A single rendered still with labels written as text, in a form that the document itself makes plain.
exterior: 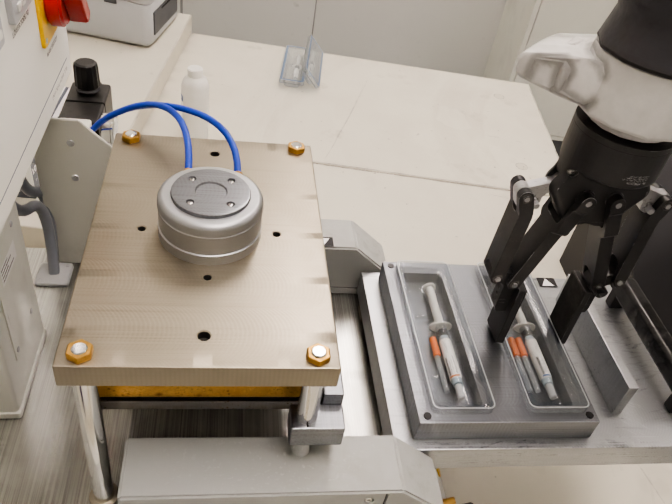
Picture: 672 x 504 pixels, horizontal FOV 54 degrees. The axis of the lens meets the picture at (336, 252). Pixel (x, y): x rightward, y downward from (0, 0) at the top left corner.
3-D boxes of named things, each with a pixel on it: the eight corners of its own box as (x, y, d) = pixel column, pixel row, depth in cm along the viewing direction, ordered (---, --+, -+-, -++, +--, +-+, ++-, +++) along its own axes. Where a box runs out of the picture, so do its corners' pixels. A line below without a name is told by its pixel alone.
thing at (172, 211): (-28, 450, 44) (-80, 321, 36) (64, 183, 67) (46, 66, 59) (323, 445, 49) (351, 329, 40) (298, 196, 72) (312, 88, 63)
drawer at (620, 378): (386, 474, 57) (405, 423, 52) (355, 295, 74) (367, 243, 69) (685, 468, 63) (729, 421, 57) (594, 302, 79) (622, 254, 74)
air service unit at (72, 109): (63, 233, 68) (42, 108, 59) (87, 156, 79) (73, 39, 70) (115, 235, 69) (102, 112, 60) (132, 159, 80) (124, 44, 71)
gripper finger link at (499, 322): (527, 291, 57) (519, 291, 57) (502, 343, 62) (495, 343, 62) (517, 268, 60) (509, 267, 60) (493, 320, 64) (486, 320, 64)
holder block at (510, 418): (413, 440, 56) (420, 422, 54) (378, 278, 71) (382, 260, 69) (589, 438, 59) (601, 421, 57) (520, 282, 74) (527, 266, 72)
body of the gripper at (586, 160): (595, 143, 45) (548, 245, 51) (705, 151, 46) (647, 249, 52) (557, 91, 50) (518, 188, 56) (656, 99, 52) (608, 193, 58)
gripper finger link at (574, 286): (572, 270, 61) (579, 270, 61) (547, 321, 65) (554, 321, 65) (584, 293, 58) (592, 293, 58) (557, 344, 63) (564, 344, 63)
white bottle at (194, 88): (213, 137, 127) (215, 68, 118) (196, 147, 124) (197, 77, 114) (193, 127, 129) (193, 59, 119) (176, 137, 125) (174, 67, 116)
